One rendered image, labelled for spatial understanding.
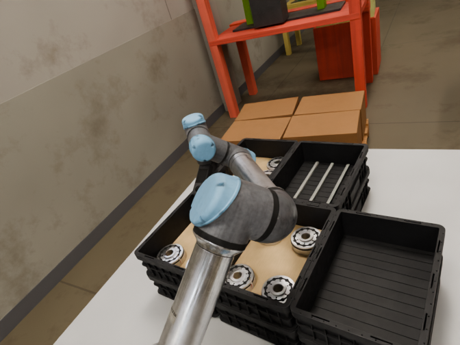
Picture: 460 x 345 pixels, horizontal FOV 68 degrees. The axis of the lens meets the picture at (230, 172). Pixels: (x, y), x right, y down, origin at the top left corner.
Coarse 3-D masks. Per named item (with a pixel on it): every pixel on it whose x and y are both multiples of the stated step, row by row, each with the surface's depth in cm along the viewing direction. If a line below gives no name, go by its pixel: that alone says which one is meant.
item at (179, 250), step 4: (172, 244) 128; (176, 244) 127; (164, 248) 128; (176, 248) 125; (180, 248) 125; (160, 252) 126; (176, 252) 124; (180, 252) 123; (160, 256) 125; (176, 256) 122; (180, 256) 122; (164, 260) 122; (168, 260) 121; (172, 260) 121; (176, 260) 120
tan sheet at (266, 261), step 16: (288, 240) 118; (240, 256) 118; (256, 256) 116; (272, 256) 114; (288, 256) 112; (304, 256) 111; (256, 272) 110; (272, 272) 109; (288, 272) 107; (256, 288) 105
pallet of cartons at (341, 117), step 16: (320, 96) 309; (336, 96) 300; (352, 96) 292; (240, 112) 328; (256, 112) 318; (272, 112) 308; (288, 112) 299; (304, 112) 290; (320, 112) 282; (336, 112) 274; (352, 112) 267; (240, 128) 298; (256, 128) 290; (272, 128) 282; (288, 128) 274; (304, 128) 267; (320, 128) 260; (336, 128) 254; (352, 128) 247; (368, 128) 311
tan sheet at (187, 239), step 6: (186, 228) 139; (192, 228) 138; (186, 234) 136; (192, 234) 135; (180, 240) 134; (186, 240) 133; (192, 240) 132; (186, 246) 130; (192, 246) 129; (186, 252) 127; (186, 258) 124
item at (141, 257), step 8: (184, 200) 138; (176, 208) 135; (168, 216) 132; (160, 224) 129; (144, 240) 123; (136, 248) 121; (136, 256) 119; (144, 256) 116; (152, 264) 115; (160, 264) 111; (168, 264) 110; (176, 272) 108
